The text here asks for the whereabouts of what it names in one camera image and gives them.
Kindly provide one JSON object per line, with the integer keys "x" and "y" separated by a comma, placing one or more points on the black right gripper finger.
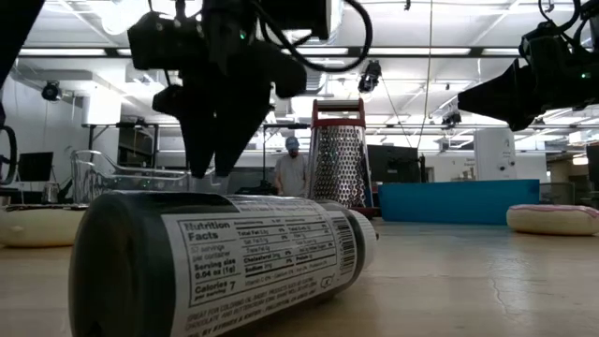
{"x": 501, "y": 100}

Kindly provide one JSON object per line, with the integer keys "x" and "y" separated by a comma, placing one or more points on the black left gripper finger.
{"x": 201, "y": 140}
{"x": 238, "y": 131}

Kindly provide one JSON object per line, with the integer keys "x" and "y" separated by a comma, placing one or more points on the teal plastic bin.
{"x": 458, "y": 201}

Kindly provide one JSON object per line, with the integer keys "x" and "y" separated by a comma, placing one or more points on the clear plastic bin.
{"x": 93, "y": 178}

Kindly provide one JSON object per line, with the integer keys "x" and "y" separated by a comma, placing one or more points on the black bottle white cap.
{"x": 234, "y": 257}

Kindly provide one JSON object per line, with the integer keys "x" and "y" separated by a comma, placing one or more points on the pink frosted donut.
{"x": 552, "y": 222}

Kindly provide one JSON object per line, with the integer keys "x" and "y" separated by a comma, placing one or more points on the black background robot arm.
{"x": 257, "y": 189}

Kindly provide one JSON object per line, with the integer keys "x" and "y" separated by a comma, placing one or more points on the black hanging spotlight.
{"x": 370, "y": 75}
{"x": 50, "y": 91}
{"x": 451, "y": 118}

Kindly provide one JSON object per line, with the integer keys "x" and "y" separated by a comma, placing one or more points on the white column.
{"x": 493, "y": 154}

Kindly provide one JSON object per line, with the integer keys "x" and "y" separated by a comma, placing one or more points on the person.
{"x": 292, "y": 175}

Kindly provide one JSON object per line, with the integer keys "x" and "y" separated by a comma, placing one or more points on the red steel box grater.
{"x": 339, "y": 164}

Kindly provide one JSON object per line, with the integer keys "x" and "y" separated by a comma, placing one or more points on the large black screen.
{"x": 393, "y": 164}

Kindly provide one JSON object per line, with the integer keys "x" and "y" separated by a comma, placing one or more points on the black monitor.
{"x": 37, "y": 166}

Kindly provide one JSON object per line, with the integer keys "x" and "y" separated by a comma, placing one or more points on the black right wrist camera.
{"x": 543, "y": 47}

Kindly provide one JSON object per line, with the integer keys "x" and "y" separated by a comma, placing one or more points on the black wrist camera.
{"x": 543, "y": 47}
{"x": 295, "y": 19}

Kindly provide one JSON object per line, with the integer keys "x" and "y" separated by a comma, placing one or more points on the black background rig frame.
{"x": 285, "y": 126}

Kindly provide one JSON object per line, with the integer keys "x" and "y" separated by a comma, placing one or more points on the black frame light bar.
{"x": 476, "y": 51}

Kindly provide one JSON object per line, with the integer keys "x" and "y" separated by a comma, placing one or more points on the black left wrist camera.
{"x": 295, "y": 19}

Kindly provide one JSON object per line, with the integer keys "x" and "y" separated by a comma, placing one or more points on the silver ventilation duct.
{"x": 327, "y": 51}

